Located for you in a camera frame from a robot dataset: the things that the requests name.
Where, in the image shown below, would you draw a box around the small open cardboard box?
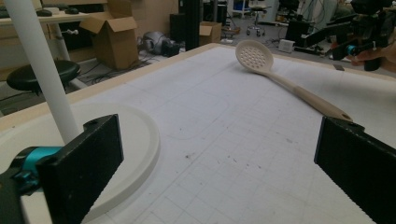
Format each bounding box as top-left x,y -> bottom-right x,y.
199,21 -> 223,47

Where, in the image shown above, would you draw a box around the black case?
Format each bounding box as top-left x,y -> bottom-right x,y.
285,20 -> 310,49

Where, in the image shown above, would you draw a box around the grey device on floor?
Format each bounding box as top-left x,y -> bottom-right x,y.
142,31 -> 181,58

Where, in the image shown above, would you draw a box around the black round stool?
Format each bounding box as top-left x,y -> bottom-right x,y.
6,59 -> 82,94

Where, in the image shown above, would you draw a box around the beige slotted spoon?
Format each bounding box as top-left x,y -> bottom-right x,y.
234,39 -> 353,122

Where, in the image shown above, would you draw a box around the white stand with round base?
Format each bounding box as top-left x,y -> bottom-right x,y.
0,0 -> 162,224

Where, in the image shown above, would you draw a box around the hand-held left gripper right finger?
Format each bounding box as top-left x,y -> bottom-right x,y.
314,116 -> 396,224

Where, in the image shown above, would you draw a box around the rolling office stool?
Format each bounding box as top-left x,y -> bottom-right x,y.
246,5 -> 273,37

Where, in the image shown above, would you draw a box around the black metal pillar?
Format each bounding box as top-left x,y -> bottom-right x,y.
178,0 -> 202,52

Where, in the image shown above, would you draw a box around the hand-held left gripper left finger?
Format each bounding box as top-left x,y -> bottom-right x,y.
36,114 -> 124,224

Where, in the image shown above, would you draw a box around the black floor cables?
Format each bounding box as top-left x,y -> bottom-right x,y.
78,57 -> 152,86

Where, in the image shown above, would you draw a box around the small white box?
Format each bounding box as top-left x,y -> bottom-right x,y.
277,38 -> 296,54

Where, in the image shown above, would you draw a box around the white desk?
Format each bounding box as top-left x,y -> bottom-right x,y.
0,11 -> 92,63

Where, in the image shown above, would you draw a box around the large open cardboard box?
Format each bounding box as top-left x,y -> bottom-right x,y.
78,11 -> 140,71

